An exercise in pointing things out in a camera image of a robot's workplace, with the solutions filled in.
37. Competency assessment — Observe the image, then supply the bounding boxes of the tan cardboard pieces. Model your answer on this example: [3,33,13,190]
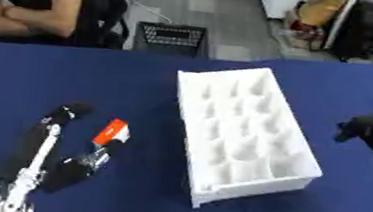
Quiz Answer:
[279,0,353,56]

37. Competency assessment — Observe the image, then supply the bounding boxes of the orange and white block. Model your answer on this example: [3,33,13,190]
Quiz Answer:
[91,116,134,150]

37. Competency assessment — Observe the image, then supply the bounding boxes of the black office chair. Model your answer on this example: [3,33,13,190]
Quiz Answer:
[68,0,135,53]

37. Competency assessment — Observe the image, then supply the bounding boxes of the white cable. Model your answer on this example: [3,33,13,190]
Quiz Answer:
[113,0,177,26]

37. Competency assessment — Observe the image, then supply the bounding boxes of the white compartment box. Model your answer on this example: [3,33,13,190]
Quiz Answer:
[161,57,337,212]

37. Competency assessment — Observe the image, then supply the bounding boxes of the black mesh basket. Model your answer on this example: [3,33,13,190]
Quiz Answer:
[130,19,213,61]

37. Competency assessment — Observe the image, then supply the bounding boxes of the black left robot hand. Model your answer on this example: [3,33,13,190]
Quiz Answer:
[0,92,134,206]

